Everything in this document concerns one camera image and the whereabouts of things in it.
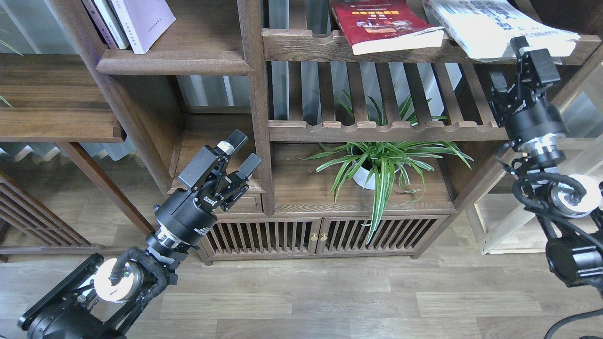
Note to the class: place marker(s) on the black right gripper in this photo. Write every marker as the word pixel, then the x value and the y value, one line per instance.
pixel 523 109

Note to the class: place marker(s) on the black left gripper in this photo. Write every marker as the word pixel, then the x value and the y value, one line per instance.
pixel 187 215

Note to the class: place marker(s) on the white book blue characters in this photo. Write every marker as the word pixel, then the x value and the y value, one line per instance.
pixel 484 28

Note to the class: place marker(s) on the lavender white paperback book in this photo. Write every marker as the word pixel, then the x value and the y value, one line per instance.
pixel 144 21

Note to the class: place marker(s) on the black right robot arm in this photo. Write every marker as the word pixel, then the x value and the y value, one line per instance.
pixel 567 207

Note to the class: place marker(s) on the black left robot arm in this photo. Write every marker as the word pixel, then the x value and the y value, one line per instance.
pixel 102 298

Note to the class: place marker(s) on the white plant pot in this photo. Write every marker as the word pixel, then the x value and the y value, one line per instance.
pixel 362 177

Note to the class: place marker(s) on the green spider plant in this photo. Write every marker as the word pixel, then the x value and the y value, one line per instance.
pixel 393 162

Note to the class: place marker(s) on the dark wooden bookshelf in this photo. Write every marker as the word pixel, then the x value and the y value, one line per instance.
pixel 258 67

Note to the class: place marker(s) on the red cover book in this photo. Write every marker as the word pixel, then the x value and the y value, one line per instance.
pixel 383 26

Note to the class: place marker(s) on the white spine upright book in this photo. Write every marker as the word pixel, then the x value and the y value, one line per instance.
pixel 106 10

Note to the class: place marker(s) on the purple spine upright book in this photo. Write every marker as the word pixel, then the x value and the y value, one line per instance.
pixel 102 28

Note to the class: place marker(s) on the dark slatted wooden rack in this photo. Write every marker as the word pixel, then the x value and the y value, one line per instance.
pixel 25 213

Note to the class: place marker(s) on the light wooden shelf frame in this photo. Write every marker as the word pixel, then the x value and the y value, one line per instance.
pixel 499 223

